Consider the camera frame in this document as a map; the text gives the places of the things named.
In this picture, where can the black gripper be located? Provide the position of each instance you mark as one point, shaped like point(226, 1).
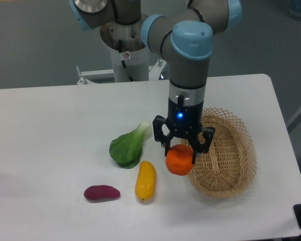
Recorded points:
point(184, 122)

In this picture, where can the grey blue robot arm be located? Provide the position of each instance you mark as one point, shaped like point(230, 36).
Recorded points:
point(184, 42)

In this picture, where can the woven wicker basket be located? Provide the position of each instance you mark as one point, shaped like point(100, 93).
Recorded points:
point(229, 167)

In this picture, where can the orange fruit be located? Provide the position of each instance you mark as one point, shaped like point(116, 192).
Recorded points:
point(179, 160)

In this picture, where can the green bok choy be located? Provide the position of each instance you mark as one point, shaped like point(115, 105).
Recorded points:
point(126, 150)

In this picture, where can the yellow mango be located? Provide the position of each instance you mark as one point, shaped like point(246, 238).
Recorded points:
point(146, 181)

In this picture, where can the purple sweet potato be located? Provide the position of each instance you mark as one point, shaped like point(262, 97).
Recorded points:
point(101, 192)

